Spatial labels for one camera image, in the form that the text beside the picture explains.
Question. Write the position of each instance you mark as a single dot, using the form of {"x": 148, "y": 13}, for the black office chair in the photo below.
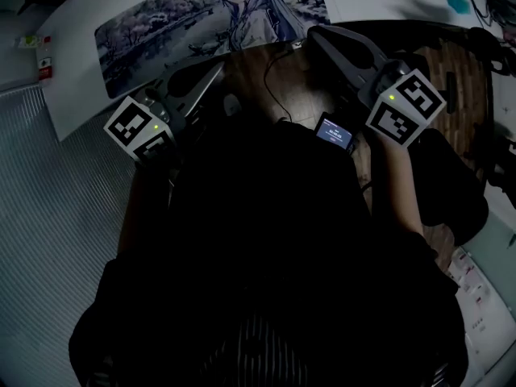
{"x": 451, "y": 184}

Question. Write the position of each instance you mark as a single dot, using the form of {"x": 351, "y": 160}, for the person's black shirt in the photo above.
{"x": 274, "y": 256}

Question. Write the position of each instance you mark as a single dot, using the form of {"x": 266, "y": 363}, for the green-white packet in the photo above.
{"x": 32, "y": 42}

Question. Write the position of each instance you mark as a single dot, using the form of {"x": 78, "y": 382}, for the small black screen device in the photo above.
{"x": 334, "y": 132}

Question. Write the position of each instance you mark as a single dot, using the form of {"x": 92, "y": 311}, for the grey ribbed panel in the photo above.
{"x": 52, "y": 236}

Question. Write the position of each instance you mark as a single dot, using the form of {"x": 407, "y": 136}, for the white printed sheet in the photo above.
{"x": 483, "y": 309}

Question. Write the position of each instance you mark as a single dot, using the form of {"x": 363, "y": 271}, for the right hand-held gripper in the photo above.
{"x": 403, "y": 107}

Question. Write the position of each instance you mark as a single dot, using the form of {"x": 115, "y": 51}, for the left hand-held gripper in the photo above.
{"x": 137, "y": 131}

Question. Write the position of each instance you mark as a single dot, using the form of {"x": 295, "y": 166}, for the teal blob object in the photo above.
{"x": 457, "y": 2}

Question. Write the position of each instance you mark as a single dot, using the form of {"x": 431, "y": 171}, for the anime print desk mat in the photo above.
{"x": 169, "y": 30}

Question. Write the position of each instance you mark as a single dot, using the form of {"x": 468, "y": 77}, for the person's left forearm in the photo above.
{"x": 141, "y": 208}

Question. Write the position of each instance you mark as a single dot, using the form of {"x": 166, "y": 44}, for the person's right forearm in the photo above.
{"x": 399, "y": 184}

